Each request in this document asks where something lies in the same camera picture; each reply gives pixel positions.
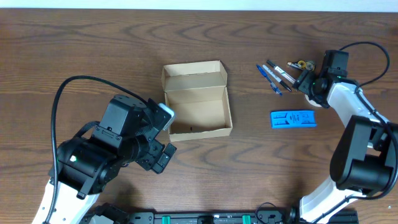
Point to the grey Sharpie marker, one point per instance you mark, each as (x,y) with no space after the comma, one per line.
(279,80)

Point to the blue plastic case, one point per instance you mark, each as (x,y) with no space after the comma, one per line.
(293,119)

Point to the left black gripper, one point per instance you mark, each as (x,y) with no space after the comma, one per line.
(148,159)

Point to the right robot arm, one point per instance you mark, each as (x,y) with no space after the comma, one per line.
(364,163)

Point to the correction tape dispenser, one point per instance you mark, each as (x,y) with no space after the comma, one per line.
(303,65)

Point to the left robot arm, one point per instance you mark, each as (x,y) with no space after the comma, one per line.
(94,156)

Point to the brown cardboard box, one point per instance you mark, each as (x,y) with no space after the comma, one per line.
(197,93)

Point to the blue ballpoint pen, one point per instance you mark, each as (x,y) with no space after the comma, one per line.
(272,84)

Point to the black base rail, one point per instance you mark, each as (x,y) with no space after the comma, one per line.
(108,213)

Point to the white Toyo whiteboard marker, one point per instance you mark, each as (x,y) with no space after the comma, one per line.
(281,71)

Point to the white tape roll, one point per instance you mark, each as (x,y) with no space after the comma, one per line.
(312,102)

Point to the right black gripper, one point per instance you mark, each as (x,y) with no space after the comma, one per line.
(303,79)

